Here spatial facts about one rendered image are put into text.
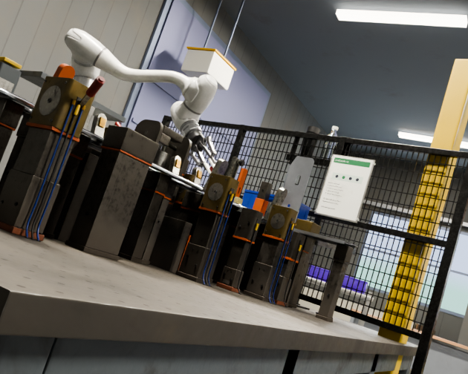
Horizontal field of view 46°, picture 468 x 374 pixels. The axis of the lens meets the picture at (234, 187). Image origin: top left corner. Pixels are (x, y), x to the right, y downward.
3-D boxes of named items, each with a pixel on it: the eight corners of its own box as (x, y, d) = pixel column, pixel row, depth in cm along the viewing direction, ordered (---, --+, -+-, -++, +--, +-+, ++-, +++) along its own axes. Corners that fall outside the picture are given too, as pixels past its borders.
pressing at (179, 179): (-1, 88, 121) (2, 82, 121) (-47, 84, 135) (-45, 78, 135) (294, 234, 228) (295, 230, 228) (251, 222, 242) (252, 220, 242)
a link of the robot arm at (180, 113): (174, 133, 251) (189, 112, 245) (162, 112, 260) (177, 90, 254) (192, 138, 259) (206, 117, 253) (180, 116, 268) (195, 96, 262)
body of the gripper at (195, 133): (182, 139, 248) (189, 153, 242) (195, 126, 245) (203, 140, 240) (192, 145, 253) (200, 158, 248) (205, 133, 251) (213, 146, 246)
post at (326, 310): (326, 320, 201) (348, 245, 205) (315, 317, 204) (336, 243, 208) (332, 322, 204) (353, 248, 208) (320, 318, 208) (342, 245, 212)
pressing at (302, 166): (291, 231, 236) (314, 158, 240) (270, 226, 243) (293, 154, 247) (292, 232, 236) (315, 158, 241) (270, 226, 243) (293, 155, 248)
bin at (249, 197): (284, 225, 248) (293, 197, 250) (235, 214, 269) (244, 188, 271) (303, 234, 260) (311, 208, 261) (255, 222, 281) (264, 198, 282)
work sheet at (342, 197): (356, 222, 251) (375, 159, 255) (313, 213, 265) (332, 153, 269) (358, 224, 252) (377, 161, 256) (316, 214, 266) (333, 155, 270)
